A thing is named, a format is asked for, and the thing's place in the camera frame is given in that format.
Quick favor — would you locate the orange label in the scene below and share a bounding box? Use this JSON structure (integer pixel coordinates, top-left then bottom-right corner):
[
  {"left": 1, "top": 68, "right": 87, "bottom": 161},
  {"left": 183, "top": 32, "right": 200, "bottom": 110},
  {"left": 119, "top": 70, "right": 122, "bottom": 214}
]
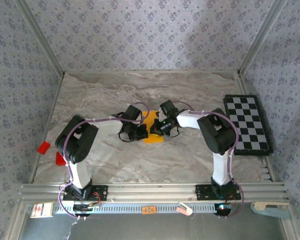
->
[{"left": 141, "top": 206, "right": 157, "bottom": 215}]

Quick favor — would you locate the black and grey checkerboard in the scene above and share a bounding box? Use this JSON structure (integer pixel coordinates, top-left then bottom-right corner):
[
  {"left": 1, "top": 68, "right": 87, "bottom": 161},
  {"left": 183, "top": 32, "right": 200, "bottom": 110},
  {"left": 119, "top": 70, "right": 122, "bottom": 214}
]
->
[{"left": 222, "top": 94, "right": 275, "bottom": 157}]

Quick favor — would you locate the large red block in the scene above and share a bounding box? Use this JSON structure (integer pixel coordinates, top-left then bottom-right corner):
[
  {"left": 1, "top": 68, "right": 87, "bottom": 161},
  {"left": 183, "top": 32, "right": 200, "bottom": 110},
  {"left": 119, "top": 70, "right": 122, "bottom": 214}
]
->
[{"left": 55, "top": 151, "right": 67, "bottom": 166}]

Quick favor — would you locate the pink and white clip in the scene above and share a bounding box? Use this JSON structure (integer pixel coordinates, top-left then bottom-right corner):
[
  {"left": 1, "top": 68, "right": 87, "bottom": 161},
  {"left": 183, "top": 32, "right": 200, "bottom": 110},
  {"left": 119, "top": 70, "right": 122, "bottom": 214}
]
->
[{"left": 176, "top": 201, "right": 193, "bottom": 216}]

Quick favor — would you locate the small red block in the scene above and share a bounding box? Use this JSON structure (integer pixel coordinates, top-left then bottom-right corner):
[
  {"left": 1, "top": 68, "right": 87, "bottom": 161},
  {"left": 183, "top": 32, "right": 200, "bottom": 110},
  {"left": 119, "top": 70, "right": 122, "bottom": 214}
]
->
[{"left": 37, "top": 141, "right": 52, "bottom": 155}]

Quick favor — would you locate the small box with red print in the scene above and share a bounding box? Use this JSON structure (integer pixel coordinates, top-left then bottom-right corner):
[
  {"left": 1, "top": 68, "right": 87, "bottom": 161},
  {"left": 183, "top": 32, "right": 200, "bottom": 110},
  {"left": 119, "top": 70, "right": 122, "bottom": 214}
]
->
[{"left": 29, "top": 202, "right": 54, "bottom": 219}]

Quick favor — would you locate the teal and beige tool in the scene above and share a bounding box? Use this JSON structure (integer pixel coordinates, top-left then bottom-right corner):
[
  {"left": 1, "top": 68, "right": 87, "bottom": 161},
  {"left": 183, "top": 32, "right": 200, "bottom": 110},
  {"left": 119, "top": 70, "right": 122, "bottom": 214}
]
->
[{"left": 250, "top": 201, "right": 292, "bottom": 220}]

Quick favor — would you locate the black right gripper cable loop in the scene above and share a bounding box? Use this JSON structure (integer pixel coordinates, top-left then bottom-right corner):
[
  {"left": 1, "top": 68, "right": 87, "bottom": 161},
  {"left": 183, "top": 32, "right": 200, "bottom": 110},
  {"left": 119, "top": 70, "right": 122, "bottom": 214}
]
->
[{"left": 164, "top": 126, "right": 180, "bottom": 138}]

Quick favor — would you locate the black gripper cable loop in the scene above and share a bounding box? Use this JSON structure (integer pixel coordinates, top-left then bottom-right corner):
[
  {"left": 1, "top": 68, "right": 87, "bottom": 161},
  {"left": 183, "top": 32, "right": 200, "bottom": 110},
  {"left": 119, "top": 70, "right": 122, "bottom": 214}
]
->
[
  {"left": 118, "top": 132, "right": 132, "bottom": 144},
  {"left": 164, "top": 126, "right": 180, "bottom": 138}
]

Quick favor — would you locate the black left gripper cable loop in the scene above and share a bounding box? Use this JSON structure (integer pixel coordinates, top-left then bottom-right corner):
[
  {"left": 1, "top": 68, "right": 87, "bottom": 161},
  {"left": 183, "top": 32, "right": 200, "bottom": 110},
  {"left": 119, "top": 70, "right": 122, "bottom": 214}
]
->
[{"left": 118, "top": 132, "right": 132, "bottom": 144}]

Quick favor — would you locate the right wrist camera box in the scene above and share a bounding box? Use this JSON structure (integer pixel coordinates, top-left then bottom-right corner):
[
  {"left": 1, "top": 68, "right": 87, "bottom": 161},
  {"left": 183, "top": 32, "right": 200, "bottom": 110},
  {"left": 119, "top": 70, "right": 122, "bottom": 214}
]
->
[{"left": 159, "top": 99, "right": 180, "bottom": 118}]

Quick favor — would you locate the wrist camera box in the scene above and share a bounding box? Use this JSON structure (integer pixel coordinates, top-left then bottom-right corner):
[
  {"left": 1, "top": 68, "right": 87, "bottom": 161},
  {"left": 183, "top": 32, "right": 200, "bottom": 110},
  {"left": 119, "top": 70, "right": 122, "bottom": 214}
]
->
[
  {"left": 159, "top": 99, "right": 180, "bottom": 118},
  {"left": 124, "top": 104, "right": 143, "bottom": 123}
]

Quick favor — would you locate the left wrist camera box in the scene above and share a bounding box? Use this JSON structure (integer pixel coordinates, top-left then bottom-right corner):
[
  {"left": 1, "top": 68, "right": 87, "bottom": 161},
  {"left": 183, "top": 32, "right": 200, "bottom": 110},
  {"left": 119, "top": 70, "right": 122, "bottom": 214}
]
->
[{"left": 124, "top": 104, "right": 143, "bottom": 123}]

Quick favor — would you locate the long aluminium mounting rail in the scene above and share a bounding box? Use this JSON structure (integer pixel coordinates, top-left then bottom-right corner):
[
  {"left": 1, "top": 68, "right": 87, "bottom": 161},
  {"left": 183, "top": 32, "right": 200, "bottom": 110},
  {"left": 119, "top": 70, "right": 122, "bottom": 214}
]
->
[{"left": 17, "top": 181, "right": 290, "bottom": 203}]

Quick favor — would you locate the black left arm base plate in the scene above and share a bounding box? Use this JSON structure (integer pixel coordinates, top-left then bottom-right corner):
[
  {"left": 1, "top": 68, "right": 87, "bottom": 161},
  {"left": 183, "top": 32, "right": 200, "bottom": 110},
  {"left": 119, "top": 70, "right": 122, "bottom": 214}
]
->
[{"left": 62, "top": 184, "right": 109, "bottom": 202}]

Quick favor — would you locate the long grey slotted cable duct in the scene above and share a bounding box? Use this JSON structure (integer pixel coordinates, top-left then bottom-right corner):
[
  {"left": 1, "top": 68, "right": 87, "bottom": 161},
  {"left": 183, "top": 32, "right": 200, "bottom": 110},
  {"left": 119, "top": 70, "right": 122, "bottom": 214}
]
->
[{"left": 27, "top": 202, "right": 232, "bottom": 216}]

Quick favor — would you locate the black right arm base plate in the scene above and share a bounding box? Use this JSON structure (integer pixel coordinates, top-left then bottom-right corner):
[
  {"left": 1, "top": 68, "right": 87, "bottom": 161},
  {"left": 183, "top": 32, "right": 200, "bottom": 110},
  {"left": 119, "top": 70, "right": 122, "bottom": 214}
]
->
[{"left": 195, "top": 184, "right": 242, "bottom": 202}]

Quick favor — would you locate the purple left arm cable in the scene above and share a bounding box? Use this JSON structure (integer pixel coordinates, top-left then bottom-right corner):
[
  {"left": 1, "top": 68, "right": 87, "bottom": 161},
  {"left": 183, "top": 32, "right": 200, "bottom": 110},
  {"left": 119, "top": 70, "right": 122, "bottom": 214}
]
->
[{"left": 57, "top": 101, "right": 147, "bottom": 219}]

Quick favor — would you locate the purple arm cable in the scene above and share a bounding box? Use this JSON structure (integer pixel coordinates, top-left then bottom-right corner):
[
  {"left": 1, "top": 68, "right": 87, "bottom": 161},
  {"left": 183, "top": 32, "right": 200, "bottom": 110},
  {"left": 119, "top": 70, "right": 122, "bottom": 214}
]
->
[
  {"left": 173, "top": 100, "right": 245, "bottom": 219},
  {"left": 57, "top": 101, "right": 147, "bottom": 219}
]

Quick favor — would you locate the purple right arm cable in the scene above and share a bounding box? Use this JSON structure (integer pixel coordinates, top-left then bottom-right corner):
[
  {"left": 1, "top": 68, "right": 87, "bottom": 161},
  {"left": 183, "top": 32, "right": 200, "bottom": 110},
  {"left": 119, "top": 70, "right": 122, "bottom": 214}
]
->
[{"left": 173, "top": 100, "right": 245, "bottom": 219}]

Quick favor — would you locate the short grey slotted duct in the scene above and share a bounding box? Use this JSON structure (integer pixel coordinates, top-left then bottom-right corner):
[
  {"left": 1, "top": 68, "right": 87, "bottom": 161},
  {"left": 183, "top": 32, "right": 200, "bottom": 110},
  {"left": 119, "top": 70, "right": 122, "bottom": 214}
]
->
[{"left": 258, "top": 159, "right": 273, "bottom": 181}]

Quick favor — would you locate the aluminium frame post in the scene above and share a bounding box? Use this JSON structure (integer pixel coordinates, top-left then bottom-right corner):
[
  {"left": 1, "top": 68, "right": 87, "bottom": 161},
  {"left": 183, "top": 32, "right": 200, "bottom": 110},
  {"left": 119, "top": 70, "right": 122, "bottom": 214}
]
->
[
  {"left": 237, "top": 0, "right": 288, "bottom": 76},
  {"left": 14, "top": 0, "right": 66, "bottom": 76}
]

